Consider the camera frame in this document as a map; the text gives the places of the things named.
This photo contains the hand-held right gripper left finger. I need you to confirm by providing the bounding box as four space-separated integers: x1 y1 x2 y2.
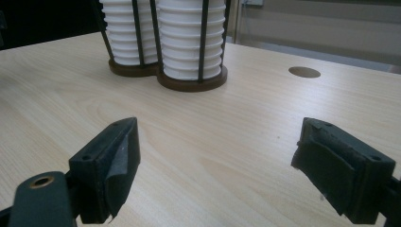
68 116 142 225

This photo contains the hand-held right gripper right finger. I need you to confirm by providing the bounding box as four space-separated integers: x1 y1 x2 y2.
290 116 397 225

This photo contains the stack of white paper cups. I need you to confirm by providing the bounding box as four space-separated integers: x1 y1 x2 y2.
98 0 159 67
156 0 227 81

